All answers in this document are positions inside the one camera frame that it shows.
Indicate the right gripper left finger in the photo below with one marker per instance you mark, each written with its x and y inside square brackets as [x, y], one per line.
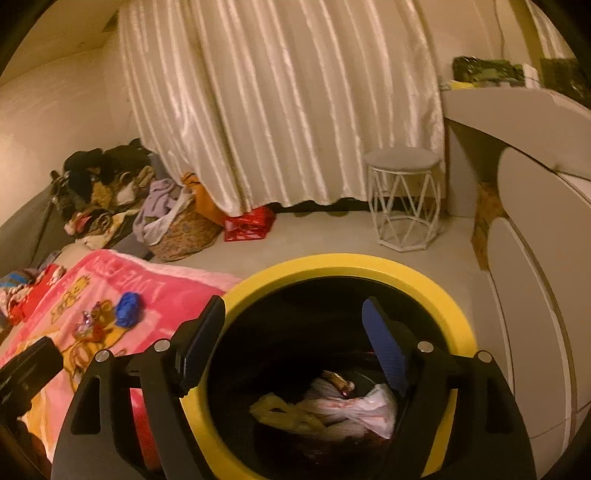
[98, 438]

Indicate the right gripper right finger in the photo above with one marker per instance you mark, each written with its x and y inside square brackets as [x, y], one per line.
[459, 418]

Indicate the red shiny wrapper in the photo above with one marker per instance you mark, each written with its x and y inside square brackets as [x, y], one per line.
[96, 323]

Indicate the blue wrapper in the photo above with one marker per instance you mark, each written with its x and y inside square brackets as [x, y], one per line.
[127, 310]

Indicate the white plastic trash bag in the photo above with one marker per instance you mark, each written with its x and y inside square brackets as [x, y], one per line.
[351, 417]

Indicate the yellow rimmed trash bin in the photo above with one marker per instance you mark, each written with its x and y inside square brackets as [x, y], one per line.
[284, 323]

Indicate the red patterned cloth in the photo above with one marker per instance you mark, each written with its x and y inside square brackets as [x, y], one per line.
[22, 290]

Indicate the pink football bear blanket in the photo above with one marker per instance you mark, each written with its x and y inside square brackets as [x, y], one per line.
[170, 295]

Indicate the pile of dark clothes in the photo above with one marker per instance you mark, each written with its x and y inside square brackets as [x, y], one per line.
[99, 193]

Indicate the patterned laundry basket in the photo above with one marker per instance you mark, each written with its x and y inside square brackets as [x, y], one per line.
[188, 234]

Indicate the lilac garment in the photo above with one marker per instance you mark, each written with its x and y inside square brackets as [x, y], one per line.
[164, 201]

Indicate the orange cloth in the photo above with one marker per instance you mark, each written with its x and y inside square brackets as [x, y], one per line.
[203, 203]

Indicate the red plastic bag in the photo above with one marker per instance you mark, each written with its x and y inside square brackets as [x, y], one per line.
[253, 225]

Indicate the white vanity dresser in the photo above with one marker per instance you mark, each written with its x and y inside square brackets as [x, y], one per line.
[531, 307]

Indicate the dark cosmetic bag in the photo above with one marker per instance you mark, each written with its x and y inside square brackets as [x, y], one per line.
[475, 70]

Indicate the black storage box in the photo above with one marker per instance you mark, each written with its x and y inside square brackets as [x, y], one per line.
[565, 76]

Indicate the cream satin curtain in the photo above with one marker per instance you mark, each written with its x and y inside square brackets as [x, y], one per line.
[278, 101]

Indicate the white wire frame stool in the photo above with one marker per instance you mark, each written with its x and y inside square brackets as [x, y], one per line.
[404, 196]

